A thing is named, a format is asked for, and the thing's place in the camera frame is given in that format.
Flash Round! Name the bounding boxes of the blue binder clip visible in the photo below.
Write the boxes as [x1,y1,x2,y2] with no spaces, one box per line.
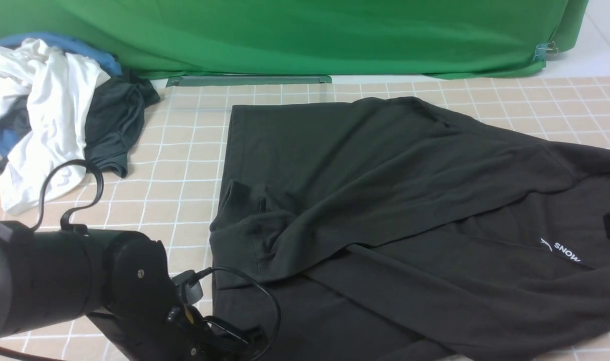
[532,41,559,62]

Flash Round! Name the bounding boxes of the blue crumpled garment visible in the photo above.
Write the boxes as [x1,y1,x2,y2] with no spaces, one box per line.
[0,33,122,159]

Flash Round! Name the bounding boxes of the dark gray long-sleeved shirt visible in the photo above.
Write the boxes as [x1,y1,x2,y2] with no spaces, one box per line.
[210,97,610,360]

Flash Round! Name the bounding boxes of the dark gray crumpled t-shirt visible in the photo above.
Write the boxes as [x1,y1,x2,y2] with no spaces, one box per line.
[0,69,161,178]

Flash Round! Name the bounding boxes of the beige grid-pattern table mat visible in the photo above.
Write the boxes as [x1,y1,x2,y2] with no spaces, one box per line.
[0,76,610,360]

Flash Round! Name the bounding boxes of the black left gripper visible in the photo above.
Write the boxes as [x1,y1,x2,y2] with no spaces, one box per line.
[87,270,268,360]

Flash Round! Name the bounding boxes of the green backdrop cloth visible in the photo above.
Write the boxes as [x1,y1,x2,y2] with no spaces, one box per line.
[0,1,587,79]

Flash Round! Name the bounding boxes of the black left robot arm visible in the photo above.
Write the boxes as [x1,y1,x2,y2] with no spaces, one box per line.
[0,221,276,360]

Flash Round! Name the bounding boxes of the white crumpled shirt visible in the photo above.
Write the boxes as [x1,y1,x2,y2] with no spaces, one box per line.
[0,39,110,215]

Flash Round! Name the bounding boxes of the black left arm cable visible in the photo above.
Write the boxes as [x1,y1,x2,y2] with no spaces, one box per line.
[0,159,282,361]

